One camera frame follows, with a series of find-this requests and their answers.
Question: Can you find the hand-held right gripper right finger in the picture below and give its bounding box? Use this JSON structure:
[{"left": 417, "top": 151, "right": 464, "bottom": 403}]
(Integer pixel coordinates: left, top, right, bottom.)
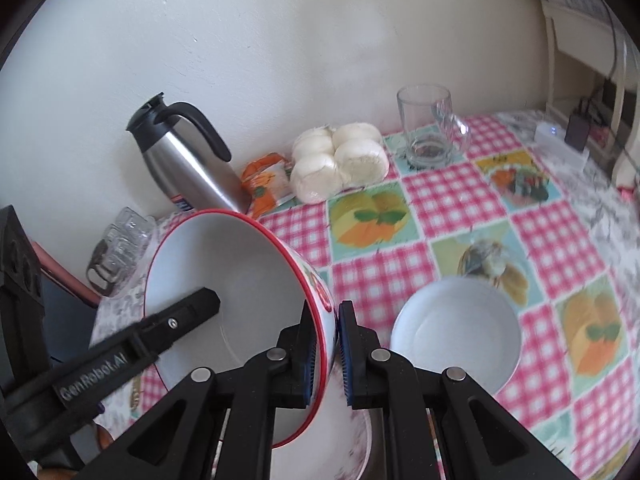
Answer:
[{"left": 337, "top": 300, "right": 581, "bottom": 480}]

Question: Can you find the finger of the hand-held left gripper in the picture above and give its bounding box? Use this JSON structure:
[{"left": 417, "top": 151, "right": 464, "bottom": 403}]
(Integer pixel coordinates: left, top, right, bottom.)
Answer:
[{"left": 140, "top": 286, "right": 222, "bottom": 361}]

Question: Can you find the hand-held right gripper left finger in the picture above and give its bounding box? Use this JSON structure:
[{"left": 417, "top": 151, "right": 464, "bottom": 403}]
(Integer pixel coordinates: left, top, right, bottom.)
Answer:
[{"left": 75, "top": 300, "right": 322, "bottom": 480}]

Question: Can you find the strawberry print bowl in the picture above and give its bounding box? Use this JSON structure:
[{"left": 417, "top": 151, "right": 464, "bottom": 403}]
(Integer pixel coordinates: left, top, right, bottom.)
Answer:
[{"left": 142, "top": 209, "right": 335, "bottom": 448}]

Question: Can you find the round floral plate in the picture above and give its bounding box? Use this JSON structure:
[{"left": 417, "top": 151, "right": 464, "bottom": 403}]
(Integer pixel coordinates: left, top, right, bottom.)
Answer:
[{"left": 300, "top": 407, "right": 387, "bottom": 480}]

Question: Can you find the large light blue bowl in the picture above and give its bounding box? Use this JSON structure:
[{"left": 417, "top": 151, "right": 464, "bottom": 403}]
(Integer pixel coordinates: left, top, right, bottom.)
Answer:
[{"left": 389, "top": 276, "right": 522, "bottom": 395}]

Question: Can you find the clear glass cup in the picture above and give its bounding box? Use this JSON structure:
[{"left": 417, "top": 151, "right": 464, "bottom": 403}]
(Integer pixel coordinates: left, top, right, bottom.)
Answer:
[
  {"left": 112, "top": 206, "right": 156, "bottom": 242},
  {"left": 102, "top": 230, "right": 139, "bottom": 273}
]

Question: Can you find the reddish brown chair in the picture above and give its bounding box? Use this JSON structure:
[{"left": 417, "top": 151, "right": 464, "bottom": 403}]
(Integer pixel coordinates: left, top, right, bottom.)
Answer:
[{"left": 30, "top": 240, "right": 101, "bottom": 307}]

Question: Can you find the stainless steel thermos jug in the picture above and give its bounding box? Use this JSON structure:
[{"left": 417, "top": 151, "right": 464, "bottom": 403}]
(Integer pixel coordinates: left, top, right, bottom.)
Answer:
[{"left": 125, "top": 92, "right": 251, "bottom": 216}]

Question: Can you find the orange snack packet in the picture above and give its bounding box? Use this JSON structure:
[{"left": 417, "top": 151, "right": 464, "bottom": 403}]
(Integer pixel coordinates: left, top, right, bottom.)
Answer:
[{"left": 241, "top": 154, "right": 296, "bottom": 218}]

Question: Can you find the bag of white steamed buns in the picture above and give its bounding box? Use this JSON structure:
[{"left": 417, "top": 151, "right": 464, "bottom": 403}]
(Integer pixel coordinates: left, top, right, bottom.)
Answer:
[{"left": 290, "top": 122, "right": 391, "bottom": 205}]

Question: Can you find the clear glass mug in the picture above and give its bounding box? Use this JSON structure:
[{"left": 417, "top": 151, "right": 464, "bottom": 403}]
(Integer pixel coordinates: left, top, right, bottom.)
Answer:
[{"left": 396, "top": 85, "right": 473, "bottom": 170}]

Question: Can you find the white power strip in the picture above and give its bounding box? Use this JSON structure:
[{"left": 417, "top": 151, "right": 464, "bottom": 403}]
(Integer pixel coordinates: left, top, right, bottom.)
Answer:
[{"left": 532, "top": 120, "right": 591, "bottom": 171}]

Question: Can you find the black charger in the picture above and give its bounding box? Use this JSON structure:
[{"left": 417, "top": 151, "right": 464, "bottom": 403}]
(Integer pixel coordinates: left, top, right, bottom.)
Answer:
[{"left": 564, "top": 110, "right": 593, "bottom": 151}]

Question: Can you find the white wooden shelf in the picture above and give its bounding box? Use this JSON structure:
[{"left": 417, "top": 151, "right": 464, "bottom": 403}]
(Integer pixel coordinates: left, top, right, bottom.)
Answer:
[{"left": 540, "top": 0, "right": 640, "bottom": 186}]

